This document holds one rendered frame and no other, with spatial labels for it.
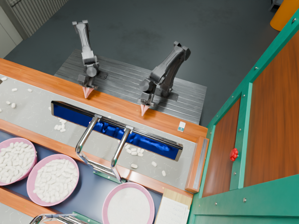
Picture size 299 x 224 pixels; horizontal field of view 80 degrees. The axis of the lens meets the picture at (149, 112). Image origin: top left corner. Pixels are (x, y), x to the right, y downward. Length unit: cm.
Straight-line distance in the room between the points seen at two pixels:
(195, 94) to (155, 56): 134
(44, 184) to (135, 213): 51
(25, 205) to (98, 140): 47
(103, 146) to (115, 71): 67
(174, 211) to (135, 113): 62
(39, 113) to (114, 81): 58
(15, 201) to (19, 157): 25
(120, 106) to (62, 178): 55
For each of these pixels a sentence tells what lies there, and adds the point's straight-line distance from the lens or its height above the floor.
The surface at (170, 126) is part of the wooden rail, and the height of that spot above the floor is 77.
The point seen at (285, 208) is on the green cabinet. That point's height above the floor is 146.
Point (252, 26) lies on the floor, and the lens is 375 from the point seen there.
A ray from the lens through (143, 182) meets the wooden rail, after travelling 106.
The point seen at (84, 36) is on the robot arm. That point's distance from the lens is 125.
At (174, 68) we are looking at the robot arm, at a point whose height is 94.
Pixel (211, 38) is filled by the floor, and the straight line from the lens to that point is 318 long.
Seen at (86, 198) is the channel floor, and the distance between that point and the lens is 118.
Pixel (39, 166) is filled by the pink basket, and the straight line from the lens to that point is 123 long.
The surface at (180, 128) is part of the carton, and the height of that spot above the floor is 78.
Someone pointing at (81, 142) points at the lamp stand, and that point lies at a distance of 77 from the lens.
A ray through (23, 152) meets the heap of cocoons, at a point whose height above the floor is 73.
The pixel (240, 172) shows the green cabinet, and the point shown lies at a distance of 63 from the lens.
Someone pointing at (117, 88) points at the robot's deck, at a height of 67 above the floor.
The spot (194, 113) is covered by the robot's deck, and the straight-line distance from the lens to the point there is 137.
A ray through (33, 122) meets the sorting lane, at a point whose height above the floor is 74.
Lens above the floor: 181
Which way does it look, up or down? 60 degrees down
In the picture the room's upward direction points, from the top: 6 degrees clockwise
